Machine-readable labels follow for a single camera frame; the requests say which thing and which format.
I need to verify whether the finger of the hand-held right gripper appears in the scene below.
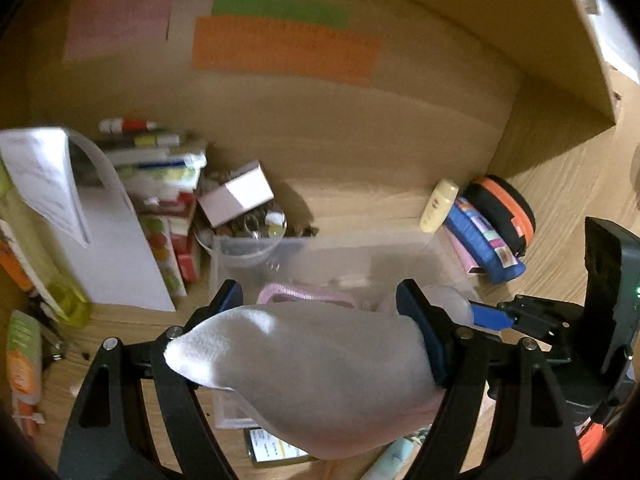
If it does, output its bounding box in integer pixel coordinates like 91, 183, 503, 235
467, 294, 583, 361

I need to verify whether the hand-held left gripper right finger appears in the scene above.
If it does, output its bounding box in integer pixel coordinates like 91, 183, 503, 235
395, 279, 587, 480

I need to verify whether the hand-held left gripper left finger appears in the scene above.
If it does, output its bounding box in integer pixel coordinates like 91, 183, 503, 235
57, 279, 245, 480

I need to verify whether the clear plastic storage box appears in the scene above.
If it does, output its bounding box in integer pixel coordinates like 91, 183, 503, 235
210, 232, 482, 431

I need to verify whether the white sock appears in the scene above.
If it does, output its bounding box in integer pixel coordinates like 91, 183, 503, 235
164, 284, 473, 461

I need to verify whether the clear round cup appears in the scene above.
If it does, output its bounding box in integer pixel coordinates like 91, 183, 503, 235
195, 210, 289, 270

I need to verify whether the pink cloth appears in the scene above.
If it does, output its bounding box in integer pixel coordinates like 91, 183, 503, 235
257, 282, 359, 311

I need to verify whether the pink flat pack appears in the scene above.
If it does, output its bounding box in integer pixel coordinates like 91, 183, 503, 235
442, 225, 484, 275

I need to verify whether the red small box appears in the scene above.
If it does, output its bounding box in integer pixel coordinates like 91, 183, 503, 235
169, 194, 202, 284

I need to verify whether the blue pencil case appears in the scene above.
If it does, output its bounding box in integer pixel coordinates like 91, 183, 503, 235
444, 197, 527, 285

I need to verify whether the coloured dot sticker sheet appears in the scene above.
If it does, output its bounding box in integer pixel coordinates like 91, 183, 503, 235
139, 214, 187, 297

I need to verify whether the small pale pink box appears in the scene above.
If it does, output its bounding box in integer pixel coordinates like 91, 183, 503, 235
198, 160, 275, 229

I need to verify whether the yellow lotion bottle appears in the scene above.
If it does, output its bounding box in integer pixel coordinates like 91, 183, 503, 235
419, 178, 460, 234

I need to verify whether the black orange round case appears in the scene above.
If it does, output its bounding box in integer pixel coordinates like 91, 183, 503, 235
465, 175, 537, 257

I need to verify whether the white file holder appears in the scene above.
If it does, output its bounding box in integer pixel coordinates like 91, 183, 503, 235
50, 127, 177, 313

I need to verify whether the stack of stationery packs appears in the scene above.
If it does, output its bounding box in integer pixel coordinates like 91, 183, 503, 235
99, 134, 209, 200

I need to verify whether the pale teal tube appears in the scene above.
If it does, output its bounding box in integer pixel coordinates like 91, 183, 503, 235
360, 435, 427, 480

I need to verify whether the white label card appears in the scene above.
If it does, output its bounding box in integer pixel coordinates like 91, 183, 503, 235
244, 427, 314, 469

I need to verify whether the yellow marker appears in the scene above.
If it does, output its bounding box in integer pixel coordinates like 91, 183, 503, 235
132, 132, 181, 149

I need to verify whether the red marker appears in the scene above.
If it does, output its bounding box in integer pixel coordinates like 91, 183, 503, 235
98, 117, 161, 135

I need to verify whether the orange snack packet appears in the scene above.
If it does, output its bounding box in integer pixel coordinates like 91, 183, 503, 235
7, 310, 47, 422

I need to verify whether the white printed paper sheet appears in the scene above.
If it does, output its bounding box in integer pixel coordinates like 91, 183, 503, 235
0, 127, 92, 249

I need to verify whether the wooden desk side panel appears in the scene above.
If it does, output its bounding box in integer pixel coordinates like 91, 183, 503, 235
487, 0, 618, 176

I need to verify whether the orange paper note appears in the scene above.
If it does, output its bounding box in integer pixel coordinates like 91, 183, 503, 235
192, 16, 381, 87

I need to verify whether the green paper note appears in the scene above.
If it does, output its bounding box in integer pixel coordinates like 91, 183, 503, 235
210, 0, 351, 30

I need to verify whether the pink paper note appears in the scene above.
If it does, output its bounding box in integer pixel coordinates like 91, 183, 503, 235
62, 0, 177, 62

